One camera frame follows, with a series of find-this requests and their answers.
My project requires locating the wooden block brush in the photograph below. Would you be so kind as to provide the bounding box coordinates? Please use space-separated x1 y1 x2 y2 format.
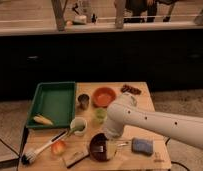
63 150 89 168

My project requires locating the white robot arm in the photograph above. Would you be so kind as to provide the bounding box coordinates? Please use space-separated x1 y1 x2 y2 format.
103 93 203 150

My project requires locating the orange bowl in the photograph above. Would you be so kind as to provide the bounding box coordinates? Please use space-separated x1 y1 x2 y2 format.
92 87 116 107

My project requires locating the green plastic tray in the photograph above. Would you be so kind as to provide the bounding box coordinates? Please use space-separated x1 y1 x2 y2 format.
26 82 76 129

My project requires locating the brown grape bunch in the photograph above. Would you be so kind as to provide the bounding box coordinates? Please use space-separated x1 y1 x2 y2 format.
121 84 141 95

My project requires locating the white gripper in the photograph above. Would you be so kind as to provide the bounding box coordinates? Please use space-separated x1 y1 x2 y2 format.
103 119 124 139

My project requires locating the red yellow apple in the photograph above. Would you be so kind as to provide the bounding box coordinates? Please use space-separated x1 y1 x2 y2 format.
51 140 66 156

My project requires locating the blue sponge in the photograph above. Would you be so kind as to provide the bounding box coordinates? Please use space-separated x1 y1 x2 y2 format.
131 138 153 156

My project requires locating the dark purple bowl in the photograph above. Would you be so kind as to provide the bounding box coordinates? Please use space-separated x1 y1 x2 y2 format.
89 133 117 162

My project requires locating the small metal cup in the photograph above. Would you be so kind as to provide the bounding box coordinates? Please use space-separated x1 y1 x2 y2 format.
78 94 90 110

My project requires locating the small green cup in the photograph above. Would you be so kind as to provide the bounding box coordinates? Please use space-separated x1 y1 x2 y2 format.
95 108 107 124

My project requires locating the white dish brush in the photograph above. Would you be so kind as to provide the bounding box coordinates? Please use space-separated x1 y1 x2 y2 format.
21 131 67 165

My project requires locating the green spoon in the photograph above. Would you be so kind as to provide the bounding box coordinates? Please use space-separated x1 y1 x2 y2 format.
65 125 85 137

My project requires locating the white mug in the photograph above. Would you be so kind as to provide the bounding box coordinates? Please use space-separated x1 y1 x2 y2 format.
70 117 87 136

